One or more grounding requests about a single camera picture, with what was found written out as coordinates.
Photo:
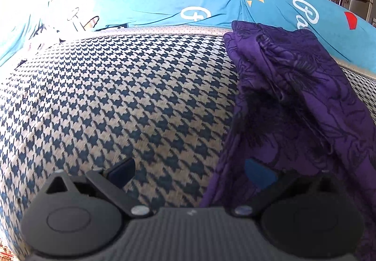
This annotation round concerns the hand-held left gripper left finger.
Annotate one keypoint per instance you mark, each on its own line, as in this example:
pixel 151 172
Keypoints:
pixel 123 167

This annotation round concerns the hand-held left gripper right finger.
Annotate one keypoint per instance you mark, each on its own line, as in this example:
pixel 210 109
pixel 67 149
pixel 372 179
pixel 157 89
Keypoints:
pixel 260 173

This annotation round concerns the purple patterned garment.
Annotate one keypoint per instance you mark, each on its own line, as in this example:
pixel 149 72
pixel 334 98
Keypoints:
pixel 293 96

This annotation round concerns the houndstooth sofa seat cover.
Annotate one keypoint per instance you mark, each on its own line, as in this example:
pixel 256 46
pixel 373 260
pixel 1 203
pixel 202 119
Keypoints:
pixel 117 102

